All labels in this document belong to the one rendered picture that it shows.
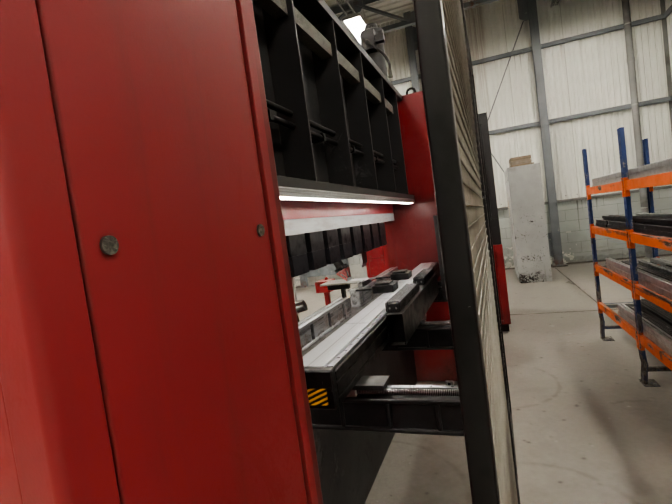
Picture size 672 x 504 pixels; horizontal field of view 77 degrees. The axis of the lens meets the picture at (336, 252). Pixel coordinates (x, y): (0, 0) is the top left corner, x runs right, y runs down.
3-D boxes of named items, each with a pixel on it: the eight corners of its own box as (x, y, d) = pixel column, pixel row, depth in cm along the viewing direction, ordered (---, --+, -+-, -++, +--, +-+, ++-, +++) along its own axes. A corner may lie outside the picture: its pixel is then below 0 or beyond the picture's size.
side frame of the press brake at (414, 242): (387, 370, 382) (354, 115, 369) (486, 370, 352) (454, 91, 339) (380, 381, 359) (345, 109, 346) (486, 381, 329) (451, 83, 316)
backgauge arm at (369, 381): (283, 415, 142) (277, 375, 141) (483, 423, 119) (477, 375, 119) (272, 427, 135) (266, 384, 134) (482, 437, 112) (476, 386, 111)
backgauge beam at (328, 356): (421, 276, 328) (420, 263, 327) (440, 275, 323) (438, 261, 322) (288, 408, 113) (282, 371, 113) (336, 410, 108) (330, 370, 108)
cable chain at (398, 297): (407, 291, 200) (406, 283, 200) (419, 290, 198) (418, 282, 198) (385, 312, 160) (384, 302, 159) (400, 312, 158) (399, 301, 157)
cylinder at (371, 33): (369, 97, 323) (361, 34, 320) (402, 89, 314) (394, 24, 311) (356, 85, 291) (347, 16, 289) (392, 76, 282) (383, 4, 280)
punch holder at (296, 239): (292, 273, 182) (286, 235, 181) (309, 271, 179) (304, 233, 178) (275, 279, 168) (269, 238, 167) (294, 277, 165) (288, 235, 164)
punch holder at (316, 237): (310, 267, 200) (305, 232, 199) (327, 265, 197) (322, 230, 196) (297, 271, 186) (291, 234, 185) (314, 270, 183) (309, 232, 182)
